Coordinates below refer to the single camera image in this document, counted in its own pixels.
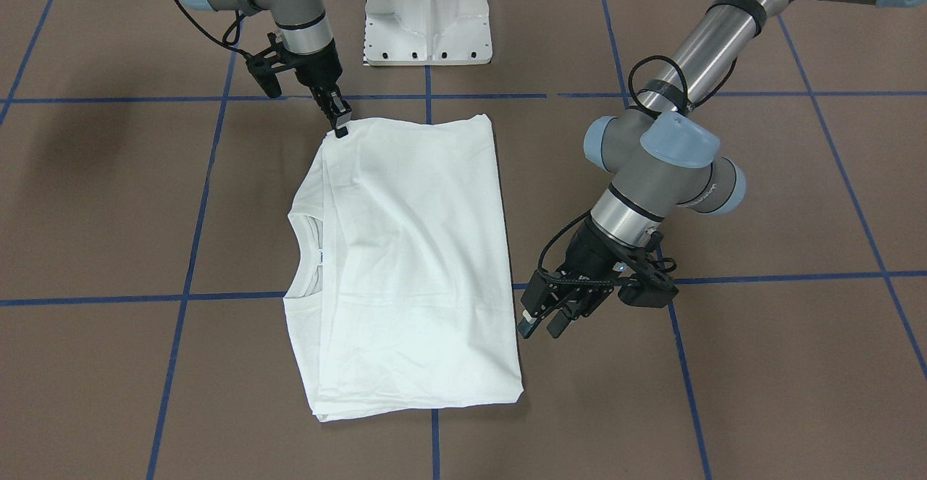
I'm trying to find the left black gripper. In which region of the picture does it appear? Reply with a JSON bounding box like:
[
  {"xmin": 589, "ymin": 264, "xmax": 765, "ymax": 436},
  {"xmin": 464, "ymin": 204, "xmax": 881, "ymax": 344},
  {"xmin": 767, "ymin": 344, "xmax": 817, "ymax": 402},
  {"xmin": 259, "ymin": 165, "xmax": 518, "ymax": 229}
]
[{"xmin": 519, "ymin": 217, "xmax": 630, "ymax": 339}]

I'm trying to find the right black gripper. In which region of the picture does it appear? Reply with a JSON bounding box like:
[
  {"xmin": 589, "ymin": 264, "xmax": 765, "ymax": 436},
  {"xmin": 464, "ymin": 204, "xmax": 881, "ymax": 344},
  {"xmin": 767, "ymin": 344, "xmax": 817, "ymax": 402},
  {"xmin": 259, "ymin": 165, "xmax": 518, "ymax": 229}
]
[{"xmin": 288, "ymin": 39, "xmax": 352, "ymax": 139}]

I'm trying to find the white long-sleeve printed shirt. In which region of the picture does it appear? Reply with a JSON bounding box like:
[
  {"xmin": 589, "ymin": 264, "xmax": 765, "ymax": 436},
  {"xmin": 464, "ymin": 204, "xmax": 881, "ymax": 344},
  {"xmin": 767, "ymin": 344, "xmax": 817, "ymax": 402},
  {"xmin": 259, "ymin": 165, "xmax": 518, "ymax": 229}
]
[{"xmin": 282, "ymin": 114, "xmax": 524, "ymax": 423}]

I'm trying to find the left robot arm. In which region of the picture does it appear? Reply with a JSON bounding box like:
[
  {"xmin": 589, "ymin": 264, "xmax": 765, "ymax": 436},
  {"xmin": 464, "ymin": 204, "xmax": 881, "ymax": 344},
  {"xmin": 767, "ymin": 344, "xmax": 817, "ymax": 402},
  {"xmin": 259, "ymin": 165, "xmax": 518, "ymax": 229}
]
[{"xmin": 516, "ymin": 0, "xmax": 925, "ymax": 338}]

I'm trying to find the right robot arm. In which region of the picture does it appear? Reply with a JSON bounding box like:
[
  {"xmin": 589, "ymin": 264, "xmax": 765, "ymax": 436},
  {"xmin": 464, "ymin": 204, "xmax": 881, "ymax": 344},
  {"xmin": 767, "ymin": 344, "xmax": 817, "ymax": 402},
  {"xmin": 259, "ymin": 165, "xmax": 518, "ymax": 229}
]
[{"xmin": 173, "ymin": 0, "xmax": 352, "ymax": 138}]

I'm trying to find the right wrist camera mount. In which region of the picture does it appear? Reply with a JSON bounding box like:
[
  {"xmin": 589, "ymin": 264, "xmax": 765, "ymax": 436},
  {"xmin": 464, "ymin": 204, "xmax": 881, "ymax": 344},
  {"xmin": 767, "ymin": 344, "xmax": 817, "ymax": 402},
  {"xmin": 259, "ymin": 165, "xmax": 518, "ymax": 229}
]
[{"xmin": 245, "ymin": 33, "xmax": 301, "ymax": 98}]

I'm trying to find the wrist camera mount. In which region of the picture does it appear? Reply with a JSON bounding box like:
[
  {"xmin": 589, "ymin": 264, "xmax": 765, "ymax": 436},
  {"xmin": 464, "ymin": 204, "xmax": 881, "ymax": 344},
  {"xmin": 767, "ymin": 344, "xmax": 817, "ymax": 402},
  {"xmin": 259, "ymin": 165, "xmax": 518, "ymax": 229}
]
[
  {"xmin": 245, "ymin": 33, "xmax": 301, "ymax": 98},
  {"xmin": 617, "ymin": 230, "xmax": 679, "ymax": 308}
]

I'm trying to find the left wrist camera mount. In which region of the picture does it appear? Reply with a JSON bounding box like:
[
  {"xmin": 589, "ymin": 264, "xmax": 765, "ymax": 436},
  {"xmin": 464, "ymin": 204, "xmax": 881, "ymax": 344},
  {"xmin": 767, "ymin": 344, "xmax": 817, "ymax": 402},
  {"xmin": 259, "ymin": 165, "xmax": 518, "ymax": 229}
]
[{"xmin": 617, "ymin": 230, "xmax": 679, "ymax": 308}]

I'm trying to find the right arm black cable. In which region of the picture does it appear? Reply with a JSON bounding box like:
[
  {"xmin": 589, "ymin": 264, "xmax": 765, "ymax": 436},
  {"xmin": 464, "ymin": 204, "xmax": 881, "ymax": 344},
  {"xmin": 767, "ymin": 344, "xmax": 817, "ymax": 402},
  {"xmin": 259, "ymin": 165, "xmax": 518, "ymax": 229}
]
[{"xmin": 156, "ymin": 0, "xmax": 251, "ymax": 50}]

